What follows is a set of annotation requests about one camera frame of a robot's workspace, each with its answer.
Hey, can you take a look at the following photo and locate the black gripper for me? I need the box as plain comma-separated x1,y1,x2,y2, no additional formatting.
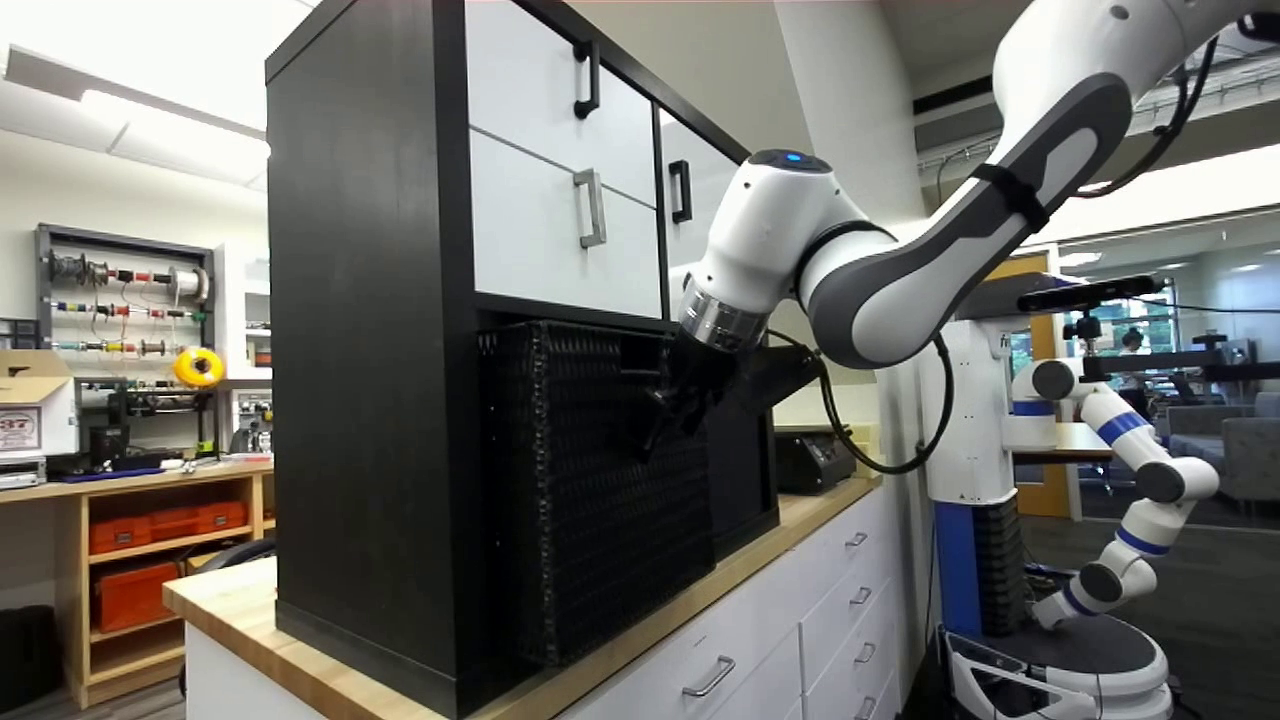
642,335,734,436

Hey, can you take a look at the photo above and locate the black woven storage basket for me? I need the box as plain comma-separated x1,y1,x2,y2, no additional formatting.
701,341,786,565
474,318,720,682

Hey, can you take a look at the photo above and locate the white blue mobile robot base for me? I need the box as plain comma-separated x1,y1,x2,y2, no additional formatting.
922,318,1179,720

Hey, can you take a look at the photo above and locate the black device on counter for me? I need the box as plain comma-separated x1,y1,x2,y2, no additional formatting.
771,426,858,500

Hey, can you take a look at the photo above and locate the white cabinet door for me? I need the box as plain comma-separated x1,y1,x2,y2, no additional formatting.
656,103,742,273

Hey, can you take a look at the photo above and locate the white cabinet with wooden countertop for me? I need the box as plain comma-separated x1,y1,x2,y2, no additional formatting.
164,460,912,720

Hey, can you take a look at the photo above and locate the black cube shelf unit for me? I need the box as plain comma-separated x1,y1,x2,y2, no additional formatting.
259,0,791,720

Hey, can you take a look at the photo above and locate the wooden desk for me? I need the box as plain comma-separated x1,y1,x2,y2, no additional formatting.
1002,418,1121,468

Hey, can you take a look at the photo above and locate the black sensor bar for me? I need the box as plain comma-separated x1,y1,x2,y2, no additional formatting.
1014,273,1169,319

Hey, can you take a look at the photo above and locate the yellow tape roll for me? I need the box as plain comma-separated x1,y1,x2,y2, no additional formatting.
169,346,231,398

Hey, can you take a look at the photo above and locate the wide red storage bin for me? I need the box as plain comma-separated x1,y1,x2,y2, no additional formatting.
149,498,254,543

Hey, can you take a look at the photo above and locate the black benchtop machine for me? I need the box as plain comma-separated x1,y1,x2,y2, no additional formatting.
72,376,223,481

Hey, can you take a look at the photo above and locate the small red storage bin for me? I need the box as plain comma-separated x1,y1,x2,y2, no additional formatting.
87,511,160,561

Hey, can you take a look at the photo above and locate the tall red storage bin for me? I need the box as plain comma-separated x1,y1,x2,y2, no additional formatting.
87,555,191,636

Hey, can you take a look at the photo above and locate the wooden workbench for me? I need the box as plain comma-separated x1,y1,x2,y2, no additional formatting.
0,454,279,712

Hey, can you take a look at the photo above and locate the cardboard box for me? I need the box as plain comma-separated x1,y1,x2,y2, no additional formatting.
0,346,79,465

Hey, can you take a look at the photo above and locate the black floor bin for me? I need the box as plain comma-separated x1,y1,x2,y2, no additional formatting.
0,604,64,720

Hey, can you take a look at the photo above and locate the black door handle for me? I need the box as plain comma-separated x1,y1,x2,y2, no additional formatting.
665,158,695,227

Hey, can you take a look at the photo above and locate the white drawer with silver handle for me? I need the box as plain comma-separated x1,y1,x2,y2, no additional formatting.
463,126,668,325

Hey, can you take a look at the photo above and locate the black drawer handle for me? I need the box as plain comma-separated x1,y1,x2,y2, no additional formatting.
569,40,602,126

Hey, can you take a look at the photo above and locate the white drawer with black handle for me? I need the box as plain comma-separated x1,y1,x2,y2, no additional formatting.
459,0,658,211

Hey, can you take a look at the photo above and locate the grey wall tool rack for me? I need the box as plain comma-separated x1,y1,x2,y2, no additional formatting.
30,221,223,366

